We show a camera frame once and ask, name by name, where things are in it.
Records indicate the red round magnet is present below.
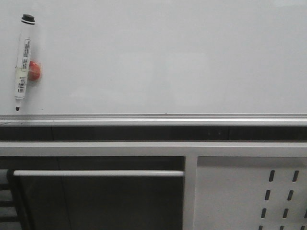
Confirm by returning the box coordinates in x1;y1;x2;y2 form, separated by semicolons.
28;61;41;81

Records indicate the white whiteboard marker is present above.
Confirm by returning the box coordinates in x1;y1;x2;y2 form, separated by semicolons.
14;14;35;111

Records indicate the white perforated pegboard panel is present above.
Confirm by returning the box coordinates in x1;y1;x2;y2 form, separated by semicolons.
194;157;307;230

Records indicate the white horizontal rod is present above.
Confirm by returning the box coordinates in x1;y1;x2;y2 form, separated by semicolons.
13;170;185;177

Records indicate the black chair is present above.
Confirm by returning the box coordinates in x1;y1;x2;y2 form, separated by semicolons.
0;169;32;230

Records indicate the white metal stand frame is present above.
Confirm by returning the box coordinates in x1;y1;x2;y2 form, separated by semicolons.
0;141;307;230

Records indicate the whiteboard with aluminium frame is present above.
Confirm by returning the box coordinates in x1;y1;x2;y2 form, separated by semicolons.
0;0;307;126

